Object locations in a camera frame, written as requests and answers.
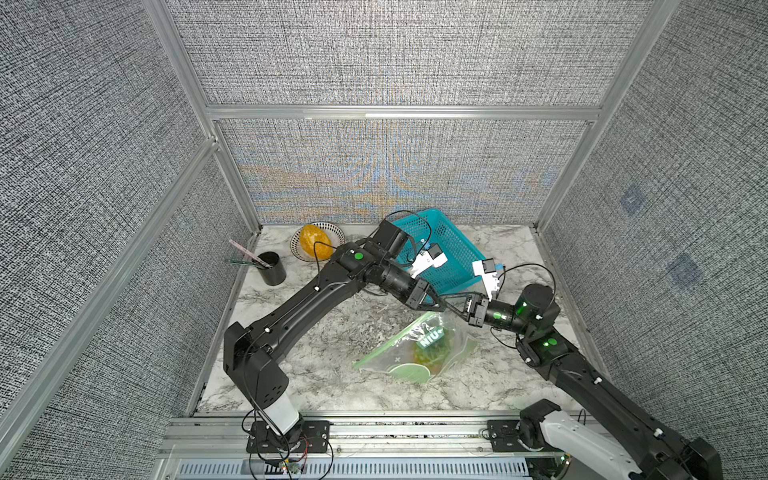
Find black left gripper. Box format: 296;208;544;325
376;262;447;312

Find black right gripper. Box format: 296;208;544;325
443;293;537;343

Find clear zip-top bag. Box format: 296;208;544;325
354;312;479;384

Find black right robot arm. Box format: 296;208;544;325
457;284;724;479

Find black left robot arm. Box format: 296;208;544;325
223;220;445;442

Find teal plastic basket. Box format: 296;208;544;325
392;209;485;295

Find white patterned bowl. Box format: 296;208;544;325
290;222;346;262

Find orange fruit in bowl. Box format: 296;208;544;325
299;224;334;261

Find black cup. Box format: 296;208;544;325
258;251;287;286

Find pink stick in cup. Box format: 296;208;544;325
229;239;272;269

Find dark green stick in cup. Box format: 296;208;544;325
227;259;259;267

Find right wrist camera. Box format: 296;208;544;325
472;258;503;300

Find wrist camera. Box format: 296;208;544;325
472;258;503;300
409;243;448;278

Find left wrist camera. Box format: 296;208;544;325
409;243;448;278

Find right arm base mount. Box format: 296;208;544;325
486;419;543;453

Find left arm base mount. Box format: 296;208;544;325
246;420;331;455

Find white slotted cable duct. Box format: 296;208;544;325
174;457;532;479

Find aluminium front rail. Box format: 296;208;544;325
158;413;601;460

